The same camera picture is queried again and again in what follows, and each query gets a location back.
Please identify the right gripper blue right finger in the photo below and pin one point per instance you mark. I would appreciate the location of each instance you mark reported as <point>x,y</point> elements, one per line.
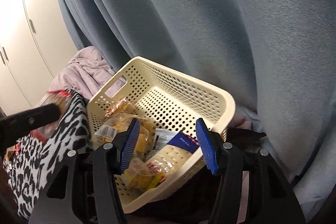
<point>208,141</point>

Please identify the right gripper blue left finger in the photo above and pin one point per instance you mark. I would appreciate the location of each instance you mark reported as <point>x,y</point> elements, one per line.
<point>130,139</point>

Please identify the yellow sesame cake packet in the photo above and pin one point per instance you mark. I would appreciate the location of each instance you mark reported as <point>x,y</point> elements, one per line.
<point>139,176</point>

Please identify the clear bag of biscuits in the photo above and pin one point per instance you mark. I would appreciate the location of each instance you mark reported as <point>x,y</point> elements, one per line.
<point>117,119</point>

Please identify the blue cracker package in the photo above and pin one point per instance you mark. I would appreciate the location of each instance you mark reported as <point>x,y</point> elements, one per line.
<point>168,167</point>

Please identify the red snack packet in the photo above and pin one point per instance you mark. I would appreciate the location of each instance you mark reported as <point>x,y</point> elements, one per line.
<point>62,99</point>

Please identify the grey white snack packet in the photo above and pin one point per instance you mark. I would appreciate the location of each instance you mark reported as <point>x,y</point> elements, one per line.
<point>164,139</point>

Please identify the leopard print blanket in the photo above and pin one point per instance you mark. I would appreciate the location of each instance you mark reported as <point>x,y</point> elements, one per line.
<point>35,163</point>

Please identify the white wardrobe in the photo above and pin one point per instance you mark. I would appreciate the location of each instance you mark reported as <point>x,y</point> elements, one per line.
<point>35,47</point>

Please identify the pink duvet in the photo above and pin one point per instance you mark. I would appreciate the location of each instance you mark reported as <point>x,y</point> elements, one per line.
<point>86,73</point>

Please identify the grey blue curtain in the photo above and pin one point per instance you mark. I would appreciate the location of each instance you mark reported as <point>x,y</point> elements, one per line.
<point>276,58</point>

